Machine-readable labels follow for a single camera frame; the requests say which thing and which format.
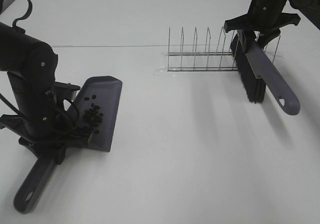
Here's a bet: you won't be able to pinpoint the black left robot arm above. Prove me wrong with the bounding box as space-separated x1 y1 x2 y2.
0 24 81 164

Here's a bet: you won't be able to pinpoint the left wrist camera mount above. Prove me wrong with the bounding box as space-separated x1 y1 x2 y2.
54 82 81 102

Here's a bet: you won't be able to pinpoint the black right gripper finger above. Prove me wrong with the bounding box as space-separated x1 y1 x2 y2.
224 14 253 33
256 12 301 49

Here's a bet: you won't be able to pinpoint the pile of coffee beans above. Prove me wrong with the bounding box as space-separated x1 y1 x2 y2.
76 96 103 135

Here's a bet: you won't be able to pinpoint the purple plastic dustpan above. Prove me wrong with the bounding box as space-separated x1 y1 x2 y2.
13 76 122 214

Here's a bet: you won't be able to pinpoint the purple brush black bristles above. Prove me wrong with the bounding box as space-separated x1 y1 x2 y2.
231 30 301 116

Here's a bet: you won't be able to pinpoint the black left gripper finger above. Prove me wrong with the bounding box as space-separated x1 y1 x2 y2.
65 130 92 149
0 114 67 164

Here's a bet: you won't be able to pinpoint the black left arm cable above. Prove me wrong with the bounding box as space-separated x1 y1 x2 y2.
0 0 81 139

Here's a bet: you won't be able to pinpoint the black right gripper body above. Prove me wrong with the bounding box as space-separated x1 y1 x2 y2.
247 0 287 31

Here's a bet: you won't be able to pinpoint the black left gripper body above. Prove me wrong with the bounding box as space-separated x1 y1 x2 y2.
16 98 75 149

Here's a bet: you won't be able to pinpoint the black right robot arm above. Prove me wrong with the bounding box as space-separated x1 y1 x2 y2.
223 0 320 48

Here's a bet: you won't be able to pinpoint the chrome wire dish rack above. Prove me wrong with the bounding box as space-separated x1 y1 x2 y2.
152 26 282 74

